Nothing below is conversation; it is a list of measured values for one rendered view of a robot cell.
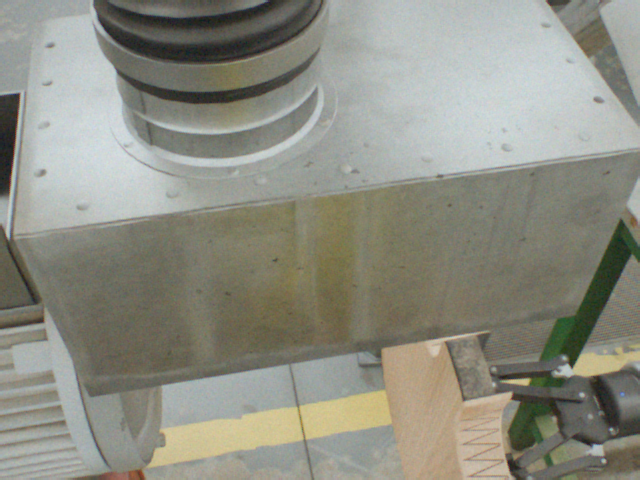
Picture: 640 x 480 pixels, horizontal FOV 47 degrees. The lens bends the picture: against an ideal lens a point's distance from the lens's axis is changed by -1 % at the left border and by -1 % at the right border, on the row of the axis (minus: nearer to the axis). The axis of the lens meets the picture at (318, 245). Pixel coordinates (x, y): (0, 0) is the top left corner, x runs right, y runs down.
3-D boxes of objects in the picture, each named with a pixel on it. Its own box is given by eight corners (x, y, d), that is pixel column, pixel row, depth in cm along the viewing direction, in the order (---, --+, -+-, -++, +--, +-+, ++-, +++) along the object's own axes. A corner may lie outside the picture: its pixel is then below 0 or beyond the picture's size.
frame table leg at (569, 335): (511, 456, 186) (624, 216, 118) (503, 436, 190) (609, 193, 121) (531, 452, 187) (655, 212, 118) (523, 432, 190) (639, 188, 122)
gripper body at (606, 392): (633, 445, 86) (560, 460, 85) (606, 378, 90) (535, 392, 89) (660, 426, 80) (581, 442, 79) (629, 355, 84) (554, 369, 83)
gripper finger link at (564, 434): (577, 418, 86) (586, 428, 85) (504, 469, 83) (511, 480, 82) (589, 407, 82) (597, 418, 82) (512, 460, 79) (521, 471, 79)
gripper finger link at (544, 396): (587, 403, 83) (587, 391, 83) (488, 386, 83) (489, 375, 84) (576, 413, 86) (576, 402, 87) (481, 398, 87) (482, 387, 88)
